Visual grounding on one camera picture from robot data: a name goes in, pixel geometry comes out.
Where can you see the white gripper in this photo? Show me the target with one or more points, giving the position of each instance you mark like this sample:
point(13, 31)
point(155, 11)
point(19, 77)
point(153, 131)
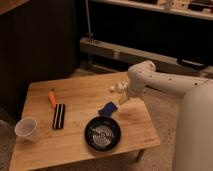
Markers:
point(134, 89)

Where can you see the black white striped eraser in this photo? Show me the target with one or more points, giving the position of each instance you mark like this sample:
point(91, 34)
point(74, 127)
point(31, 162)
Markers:
point(58, 119)

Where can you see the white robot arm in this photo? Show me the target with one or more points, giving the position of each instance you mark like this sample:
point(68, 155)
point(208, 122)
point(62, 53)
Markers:
point(193, 149)

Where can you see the white sponge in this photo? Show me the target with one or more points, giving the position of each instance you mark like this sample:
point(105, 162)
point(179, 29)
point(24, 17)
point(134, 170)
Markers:
point(119, 87)

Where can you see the blue sponge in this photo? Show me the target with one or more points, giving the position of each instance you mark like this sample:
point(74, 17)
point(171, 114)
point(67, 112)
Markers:
point(108, 109)

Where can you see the grey metal beam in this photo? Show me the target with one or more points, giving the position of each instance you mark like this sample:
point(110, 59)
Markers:
point(133, 56)

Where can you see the black round pan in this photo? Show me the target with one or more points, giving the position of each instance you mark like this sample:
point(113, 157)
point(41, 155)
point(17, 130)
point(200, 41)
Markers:
point(102, 134)

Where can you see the wooden table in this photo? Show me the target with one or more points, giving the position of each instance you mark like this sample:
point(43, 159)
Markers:
point(83, 97)

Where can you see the orange carrot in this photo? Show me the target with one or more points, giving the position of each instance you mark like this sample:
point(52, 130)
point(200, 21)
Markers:
point(52, 98)

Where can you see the white plastic cup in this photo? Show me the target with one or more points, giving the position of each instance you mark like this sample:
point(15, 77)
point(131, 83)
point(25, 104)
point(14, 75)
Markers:
point(27, 128)

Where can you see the metal vertical pole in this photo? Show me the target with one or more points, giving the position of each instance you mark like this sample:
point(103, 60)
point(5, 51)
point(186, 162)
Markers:
point(90, 34)

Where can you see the black handle object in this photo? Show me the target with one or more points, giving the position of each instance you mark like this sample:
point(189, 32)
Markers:
point(190, 64)

